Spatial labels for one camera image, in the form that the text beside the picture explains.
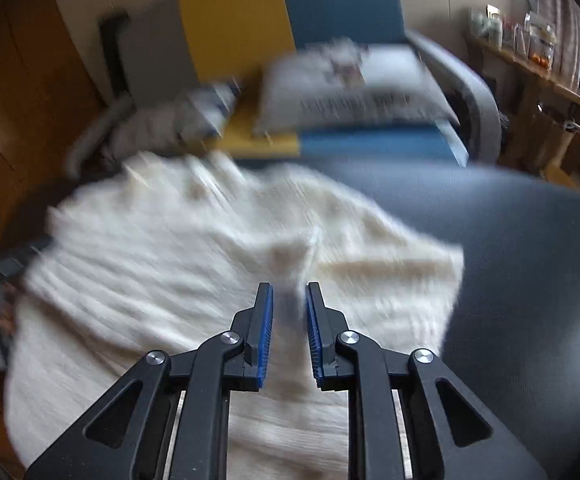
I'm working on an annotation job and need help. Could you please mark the beige patterned curtain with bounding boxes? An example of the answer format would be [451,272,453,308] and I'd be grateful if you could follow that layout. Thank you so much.
[534,0,580,96]

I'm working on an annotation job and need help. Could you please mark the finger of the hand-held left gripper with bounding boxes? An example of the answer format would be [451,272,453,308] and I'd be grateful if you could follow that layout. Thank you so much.
[0,237,56,276]

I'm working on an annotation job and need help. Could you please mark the cluster of jars and bottles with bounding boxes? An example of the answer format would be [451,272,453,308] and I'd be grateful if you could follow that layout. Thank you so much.
[470,5,558,68]

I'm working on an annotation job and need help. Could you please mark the triangle pattern cushion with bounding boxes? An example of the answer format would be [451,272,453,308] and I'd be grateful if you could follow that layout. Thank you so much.
[110,80,243,161]

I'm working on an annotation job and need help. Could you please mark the grey deer print cushion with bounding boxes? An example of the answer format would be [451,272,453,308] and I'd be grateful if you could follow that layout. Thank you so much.
[252,40,463,136]

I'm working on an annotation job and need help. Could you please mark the cream knitted scarf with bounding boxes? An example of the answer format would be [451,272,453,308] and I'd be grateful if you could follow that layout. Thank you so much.
[5,152,465,480]

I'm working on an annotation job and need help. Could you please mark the beige woven basket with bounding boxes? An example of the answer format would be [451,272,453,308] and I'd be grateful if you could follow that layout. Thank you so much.
[530,105,580,181]

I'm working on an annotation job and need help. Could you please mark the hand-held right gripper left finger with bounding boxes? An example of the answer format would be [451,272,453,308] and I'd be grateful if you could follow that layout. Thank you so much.
[25,282,275,480]

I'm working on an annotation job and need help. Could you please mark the wooden table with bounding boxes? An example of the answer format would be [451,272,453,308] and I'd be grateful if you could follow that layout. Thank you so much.
[467,32,580,181]

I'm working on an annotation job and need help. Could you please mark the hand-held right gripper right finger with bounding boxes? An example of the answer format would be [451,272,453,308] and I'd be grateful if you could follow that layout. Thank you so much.
[305,282,548,480]

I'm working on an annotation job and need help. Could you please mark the grey yellow blue sofa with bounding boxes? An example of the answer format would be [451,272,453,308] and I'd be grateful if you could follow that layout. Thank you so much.
[65,0,503,171]

